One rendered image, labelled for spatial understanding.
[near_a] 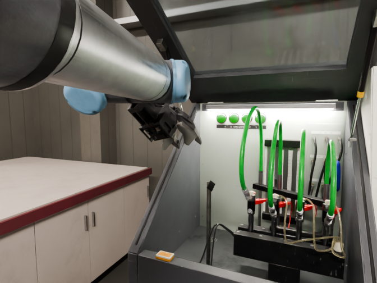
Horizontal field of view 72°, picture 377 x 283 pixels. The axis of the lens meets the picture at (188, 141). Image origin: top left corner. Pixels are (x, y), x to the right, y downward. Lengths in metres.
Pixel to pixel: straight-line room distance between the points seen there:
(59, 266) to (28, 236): 0.36
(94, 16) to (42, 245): 1.80
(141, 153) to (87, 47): 3.00
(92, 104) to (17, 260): 1.48
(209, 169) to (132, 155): 2.07
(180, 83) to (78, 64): 0.25
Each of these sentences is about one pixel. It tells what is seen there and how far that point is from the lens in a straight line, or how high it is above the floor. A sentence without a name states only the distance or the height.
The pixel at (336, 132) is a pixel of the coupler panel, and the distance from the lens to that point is 1.20.
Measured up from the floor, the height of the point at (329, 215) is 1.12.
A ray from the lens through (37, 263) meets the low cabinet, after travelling 1.97.
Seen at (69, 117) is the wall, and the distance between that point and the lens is 3.90.
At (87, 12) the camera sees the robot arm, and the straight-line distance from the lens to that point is 0.22.
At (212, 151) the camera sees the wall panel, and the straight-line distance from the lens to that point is 1.28.
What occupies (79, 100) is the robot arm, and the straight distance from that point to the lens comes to 0.50.
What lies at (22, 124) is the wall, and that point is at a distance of 4.35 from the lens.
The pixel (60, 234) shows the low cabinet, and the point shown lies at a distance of 2.02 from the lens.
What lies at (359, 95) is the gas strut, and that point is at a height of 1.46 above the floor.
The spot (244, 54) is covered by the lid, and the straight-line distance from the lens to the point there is 1.02.
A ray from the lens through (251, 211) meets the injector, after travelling 0.96.
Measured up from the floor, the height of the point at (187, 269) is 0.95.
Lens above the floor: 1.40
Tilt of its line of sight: 6 degrees down
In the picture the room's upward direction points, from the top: straight up
